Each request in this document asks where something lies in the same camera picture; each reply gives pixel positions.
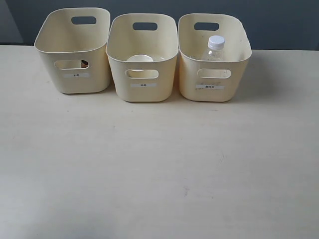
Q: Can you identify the middle cream plastic bin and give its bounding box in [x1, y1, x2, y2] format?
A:
[106, 13, 179, 102]

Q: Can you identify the brown wooden cup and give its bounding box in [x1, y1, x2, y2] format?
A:
[81, 60, 89, 68]

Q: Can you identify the right cream plastic bin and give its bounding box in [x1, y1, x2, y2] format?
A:
[178, 13, 252, 102]

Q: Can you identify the left cream plastic bin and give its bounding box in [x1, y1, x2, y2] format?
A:
[34, 7, 112, 94]

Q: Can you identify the white paper cup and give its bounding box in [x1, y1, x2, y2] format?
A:
[126, 55, 154, 73]

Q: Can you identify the cream plastic bin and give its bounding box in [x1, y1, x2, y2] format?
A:
[34, 7, 112, 94]
[106, 13, 179, 102]
[178, 13, 252, 102]

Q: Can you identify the clear plastic bottle white cap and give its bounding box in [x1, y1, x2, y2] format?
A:
[201, 35, 225, 61]

